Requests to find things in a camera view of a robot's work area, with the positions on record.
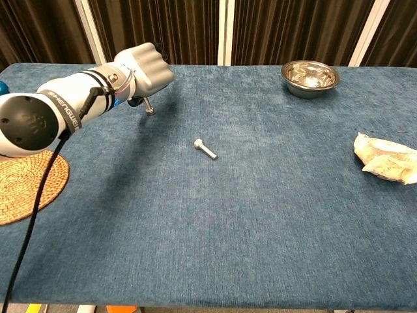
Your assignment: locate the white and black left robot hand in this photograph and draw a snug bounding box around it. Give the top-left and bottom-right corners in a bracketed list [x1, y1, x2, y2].
[113, 42, 176, 108]

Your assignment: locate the dark brown curtain panel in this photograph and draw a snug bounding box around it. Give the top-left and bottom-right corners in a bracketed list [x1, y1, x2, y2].
[231, 0, 375, 67]
[88, 0, 221, 65]
[0, 0, 95, 71]
[361, 0, 417, 68]

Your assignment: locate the stainless steel bowl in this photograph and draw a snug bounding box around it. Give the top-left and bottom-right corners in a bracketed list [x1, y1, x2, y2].
[281, 60, 341, 100]

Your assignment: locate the blue fabric tablecloth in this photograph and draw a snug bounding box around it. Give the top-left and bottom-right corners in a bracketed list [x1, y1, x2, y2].
[0, 63, 417, 309]

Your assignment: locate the round woven rattan coaster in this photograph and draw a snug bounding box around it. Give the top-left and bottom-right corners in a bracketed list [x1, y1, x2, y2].
[0, 149, 70, 226]

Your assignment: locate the crumpled clear plastic packet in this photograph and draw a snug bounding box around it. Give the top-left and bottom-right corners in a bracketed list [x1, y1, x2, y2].
[353, 132, 417, 186]

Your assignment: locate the white partition frame post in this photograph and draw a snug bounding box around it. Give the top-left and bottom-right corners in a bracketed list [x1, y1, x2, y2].
[217, 0, 236, 67]
[74, 0, 108, 65]
[348, 0, 392, 67]

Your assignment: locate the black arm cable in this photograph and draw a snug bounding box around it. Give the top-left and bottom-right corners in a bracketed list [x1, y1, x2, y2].
[0, 86, 115, 313]

